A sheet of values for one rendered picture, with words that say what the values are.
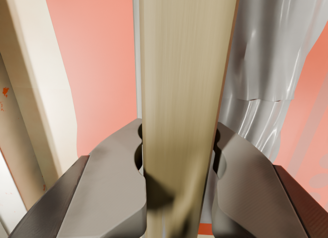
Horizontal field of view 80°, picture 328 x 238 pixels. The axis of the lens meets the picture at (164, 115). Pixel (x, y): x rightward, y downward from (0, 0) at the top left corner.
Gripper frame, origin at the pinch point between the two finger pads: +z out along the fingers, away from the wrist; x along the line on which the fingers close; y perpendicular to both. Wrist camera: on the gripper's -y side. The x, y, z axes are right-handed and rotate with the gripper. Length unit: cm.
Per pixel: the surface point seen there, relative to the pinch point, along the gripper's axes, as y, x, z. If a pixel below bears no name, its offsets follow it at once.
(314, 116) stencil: 1.7, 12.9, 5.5
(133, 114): 2.4, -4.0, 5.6
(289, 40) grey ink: -4.8, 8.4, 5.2
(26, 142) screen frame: 5.9, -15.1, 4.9
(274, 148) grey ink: 5.3, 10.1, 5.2
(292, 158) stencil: 6.8, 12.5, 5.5
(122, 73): -1.5, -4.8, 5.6
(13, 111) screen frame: 2.3, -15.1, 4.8
